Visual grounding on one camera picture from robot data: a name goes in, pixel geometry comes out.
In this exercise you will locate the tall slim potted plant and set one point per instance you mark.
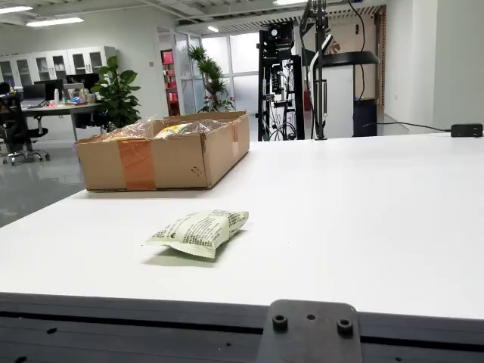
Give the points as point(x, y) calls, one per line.
point(211, 77)

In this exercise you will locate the black power adapter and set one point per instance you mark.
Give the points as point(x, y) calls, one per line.
point(467, 130)

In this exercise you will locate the black equipment rack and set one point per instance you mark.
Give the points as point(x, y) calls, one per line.
point(280, 45)

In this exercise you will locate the white glass door cabinets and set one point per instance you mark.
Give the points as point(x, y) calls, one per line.
point(56, 64)

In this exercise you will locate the small ceiling light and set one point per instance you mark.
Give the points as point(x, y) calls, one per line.
point(213, 29)

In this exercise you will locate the black computer monitor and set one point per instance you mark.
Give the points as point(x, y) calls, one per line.
point(53, 85)
point(34, 92)
point(83, 79)

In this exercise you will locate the grey office desk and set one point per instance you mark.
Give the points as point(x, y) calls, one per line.
point(60, 109)

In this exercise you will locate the clear plastic wrapped snack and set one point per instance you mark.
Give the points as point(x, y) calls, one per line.
point(132, 130)

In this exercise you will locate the black metal mounting plate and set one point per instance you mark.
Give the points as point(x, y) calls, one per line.
point(310, 336)

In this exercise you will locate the rectangular ceiling light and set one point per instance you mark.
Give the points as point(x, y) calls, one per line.
point(15, 9)
point(54, 22)

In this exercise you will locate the black office chair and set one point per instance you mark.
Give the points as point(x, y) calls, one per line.
point(15, 125)

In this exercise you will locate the white kiosk with black top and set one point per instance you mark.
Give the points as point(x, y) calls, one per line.
point(340, 94)

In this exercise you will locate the broad leaf potted plant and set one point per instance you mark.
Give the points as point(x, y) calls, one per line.
point(117, 94)

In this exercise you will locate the pale green snack packet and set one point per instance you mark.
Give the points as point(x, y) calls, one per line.
point(200, 230)

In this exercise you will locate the yellow snack packet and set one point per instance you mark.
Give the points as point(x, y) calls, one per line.
point(172, 131)

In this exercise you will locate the dark aluminium frame rail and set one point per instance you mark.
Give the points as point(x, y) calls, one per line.
point(113, 329)

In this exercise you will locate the red display shelf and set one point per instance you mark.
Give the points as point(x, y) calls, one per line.
point(171, 83)

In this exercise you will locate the red fire extinguisher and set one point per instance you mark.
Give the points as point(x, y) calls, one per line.
point(307, 100)

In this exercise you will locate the white bottle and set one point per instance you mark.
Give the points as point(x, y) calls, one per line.
point(56, 96)

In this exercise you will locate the dark blue bin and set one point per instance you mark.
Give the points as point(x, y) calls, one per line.
point(365, 119)

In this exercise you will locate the brown cardboard box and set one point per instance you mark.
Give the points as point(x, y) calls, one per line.
point(177, 162)

